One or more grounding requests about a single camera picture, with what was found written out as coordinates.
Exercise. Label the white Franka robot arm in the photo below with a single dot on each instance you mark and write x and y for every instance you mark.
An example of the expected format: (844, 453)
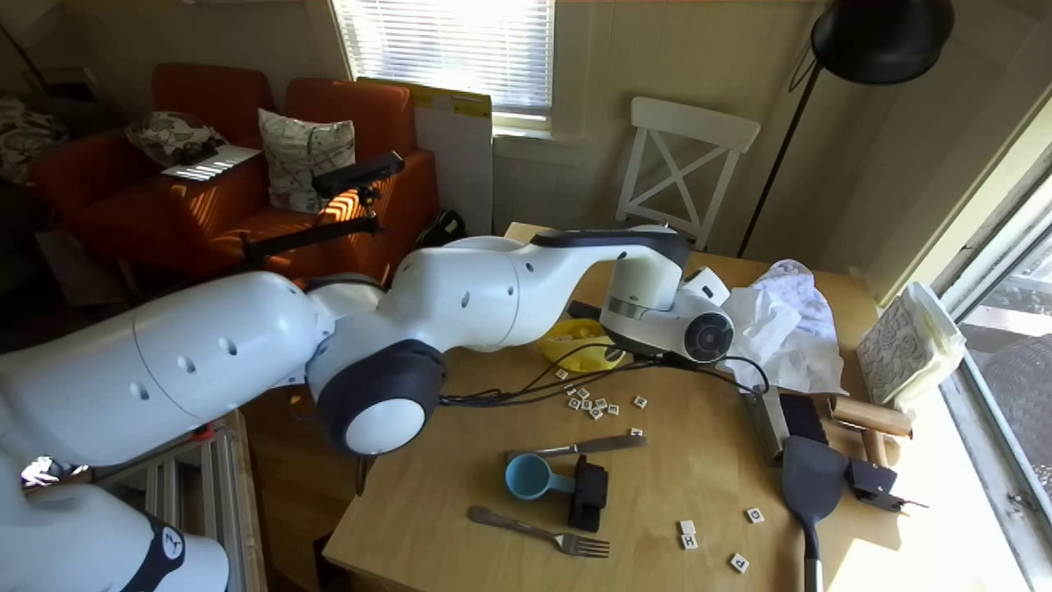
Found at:
(219, 350)

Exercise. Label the white board yellow label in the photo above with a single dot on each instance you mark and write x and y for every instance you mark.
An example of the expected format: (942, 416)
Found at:
(453, 153)

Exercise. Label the metal table knife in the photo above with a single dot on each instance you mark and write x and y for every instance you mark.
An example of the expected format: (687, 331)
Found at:
(597, 446)

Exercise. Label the blue measuring cup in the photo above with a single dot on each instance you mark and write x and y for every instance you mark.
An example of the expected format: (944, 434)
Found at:
(531, 477)

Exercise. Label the white wooden chair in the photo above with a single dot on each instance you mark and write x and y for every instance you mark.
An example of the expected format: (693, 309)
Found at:
(686, 165)

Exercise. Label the black power adapter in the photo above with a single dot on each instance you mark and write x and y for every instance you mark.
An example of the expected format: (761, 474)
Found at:
(588, 496)

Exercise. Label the metal fork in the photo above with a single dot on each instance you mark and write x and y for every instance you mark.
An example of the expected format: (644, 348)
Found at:
(537, 529)

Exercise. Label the window with white blinds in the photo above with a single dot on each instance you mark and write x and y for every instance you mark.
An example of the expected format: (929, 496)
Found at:
(449, 50)

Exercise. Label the patterned square pillow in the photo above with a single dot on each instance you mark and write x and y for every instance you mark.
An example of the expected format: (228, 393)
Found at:
(305, 160)

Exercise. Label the white crumpled cloth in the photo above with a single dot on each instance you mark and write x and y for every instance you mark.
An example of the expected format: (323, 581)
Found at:
(807, 350)

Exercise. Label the white letter tile G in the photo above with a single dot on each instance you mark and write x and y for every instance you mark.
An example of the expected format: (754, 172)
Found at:
(754, 516)

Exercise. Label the white paper sheets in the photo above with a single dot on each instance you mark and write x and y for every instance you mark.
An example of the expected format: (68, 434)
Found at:
(211, 165)

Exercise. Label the orange sofa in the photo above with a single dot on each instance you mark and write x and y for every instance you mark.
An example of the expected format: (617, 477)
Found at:
(184, 209)

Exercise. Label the patterned folded blanket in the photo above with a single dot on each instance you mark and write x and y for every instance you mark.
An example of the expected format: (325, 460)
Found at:
(170, 135)

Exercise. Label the black plastic clip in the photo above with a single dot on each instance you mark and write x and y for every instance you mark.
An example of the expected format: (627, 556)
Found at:
(874, 481)

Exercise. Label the black floor lamp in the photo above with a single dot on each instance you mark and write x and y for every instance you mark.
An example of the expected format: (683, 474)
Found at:
(881, 39)

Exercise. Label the large white framed window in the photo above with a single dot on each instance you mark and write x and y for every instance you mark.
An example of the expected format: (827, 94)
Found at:
(1005, 363)

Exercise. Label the white slotted wrist bracket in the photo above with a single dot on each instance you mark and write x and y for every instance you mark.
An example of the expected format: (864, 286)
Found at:
(707, 289)

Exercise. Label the black camera on stand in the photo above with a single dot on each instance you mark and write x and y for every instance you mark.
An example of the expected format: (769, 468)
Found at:
(355, 176)

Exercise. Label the metal stand frame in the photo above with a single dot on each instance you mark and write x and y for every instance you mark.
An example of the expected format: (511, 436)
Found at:
(184, 496)

